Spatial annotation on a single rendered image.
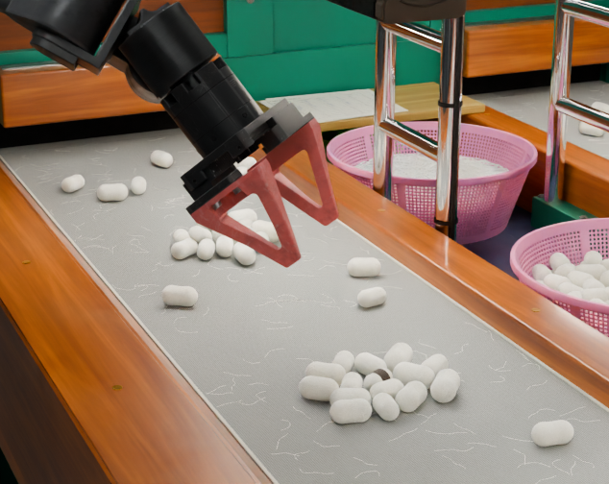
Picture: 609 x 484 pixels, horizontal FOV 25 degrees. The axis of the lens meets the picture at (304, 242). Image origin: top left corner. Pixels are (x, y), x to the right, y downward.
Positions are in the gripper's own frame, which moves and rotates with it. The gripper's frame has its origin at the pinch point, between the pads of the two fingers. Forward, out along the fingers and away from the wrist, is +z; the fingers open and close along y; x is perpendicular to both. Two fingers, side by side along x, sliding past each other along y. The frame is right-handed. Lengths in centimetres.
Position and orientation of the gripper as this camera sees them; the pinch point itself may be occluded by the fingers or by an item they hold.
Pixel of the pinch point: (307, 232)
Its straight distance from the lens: 105.6
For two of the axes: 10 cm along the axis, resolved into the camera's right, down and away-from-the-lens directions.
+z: 6.1, 7.9, 0.8
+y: -3.1, 3.2, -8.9
